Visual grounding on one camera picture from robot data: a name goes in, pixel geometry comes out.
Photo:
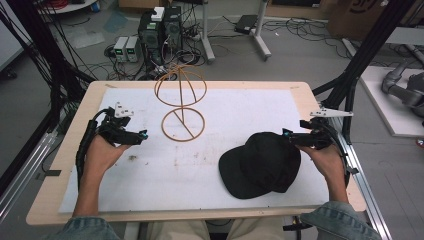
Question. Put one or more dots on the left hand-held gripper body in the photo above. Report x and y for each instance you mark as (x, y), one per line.
(116, 131)

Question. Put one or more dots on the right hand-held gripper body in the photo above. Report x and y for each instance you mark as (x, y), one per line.
(315, 135)

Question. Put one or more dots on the black cap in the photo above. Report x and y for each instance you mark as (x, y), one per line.
(263, 163)

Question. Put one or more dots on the person's right hand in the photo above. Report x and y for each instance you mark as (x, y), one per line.
(323, 160)

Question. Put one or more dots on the person's left hand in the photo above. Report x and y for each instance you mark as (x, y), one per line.
(100, 155)

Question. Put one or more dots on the white table mat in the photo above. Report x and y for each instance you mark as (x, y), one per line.
(186, 173)

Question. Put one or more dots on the white floor board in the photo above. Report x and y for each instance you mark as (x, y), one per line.
(383, 110)

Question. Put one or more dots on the grey power supply unit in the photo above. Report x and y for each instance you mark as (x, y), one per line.
(120, 49)
(132, 49)

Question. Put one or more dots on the denim right sleeve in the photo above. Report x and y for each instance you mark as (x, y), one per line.
(336, 221)

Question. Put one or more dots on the black computer tower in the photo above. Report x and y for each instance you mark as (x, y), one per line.
(172, 28)
(150, 38)

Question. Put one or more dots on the beige trousers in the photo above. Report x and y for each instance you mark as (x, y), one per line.
(180, 231)

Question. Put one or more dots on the white desk leg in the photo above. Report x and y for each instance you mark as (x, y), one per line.
(207, 33)
(260, 33)

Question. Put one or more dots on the flat black box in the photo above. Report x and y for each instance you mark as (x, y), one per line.
(245, 24)

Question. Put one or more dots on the small white box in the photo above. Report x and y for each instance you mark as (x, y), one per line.
(157, 14)

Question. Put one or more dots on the cardboard box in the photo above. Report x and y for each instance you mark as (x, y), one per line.
(366, 16)

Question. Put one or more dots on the aluminium rail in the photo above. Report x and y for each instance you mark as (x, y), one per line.
(366, 193)
(23, 173)

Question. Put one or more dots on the black metal frame post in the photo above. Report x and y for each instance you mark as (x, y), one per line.
(43, 56)
(363, 56)

